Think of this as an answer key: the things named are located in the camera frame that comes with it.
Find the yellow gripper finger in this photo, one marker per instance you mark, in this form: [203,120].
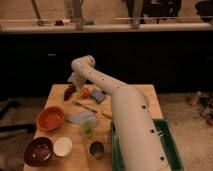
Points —
[81,90]

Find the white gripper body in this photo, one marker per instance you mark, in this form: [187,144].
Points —
[77,80]

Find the dark purple grape bunch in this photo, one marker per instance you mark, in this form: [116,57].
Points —
[69,91]

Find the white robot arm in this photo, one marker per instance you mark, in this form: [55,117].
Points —
[139,141]

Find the green plastic cup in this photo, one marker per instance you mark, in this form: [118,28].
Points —
[88,127]

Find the metal cup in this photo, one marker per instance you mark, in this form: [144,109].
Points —
[96,149]

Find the silver fork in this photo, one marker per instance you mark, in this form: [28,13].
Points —
[84,106]

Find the blue sponge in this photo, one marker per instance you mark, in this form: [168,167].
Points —
[97,95]

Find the clear plastic bag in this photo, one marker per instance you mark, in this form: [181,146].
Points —
[82,117]

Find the yellow banana toy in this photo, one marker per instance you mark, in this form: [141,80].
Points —
[107,114]

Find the orange bowl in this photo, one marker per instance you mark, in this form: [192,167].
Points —
[50,118]

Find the white small bowl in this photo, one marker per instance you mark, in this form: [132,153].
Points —
[62,147]

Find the dark purple bowl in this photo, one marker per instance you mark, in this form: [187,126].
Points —
[38,152]

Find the white dish brush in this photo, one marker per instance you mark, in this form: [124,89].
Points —
[160,134]

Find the green plastic tray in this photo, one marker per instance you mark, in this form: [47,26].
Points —
[167,141]

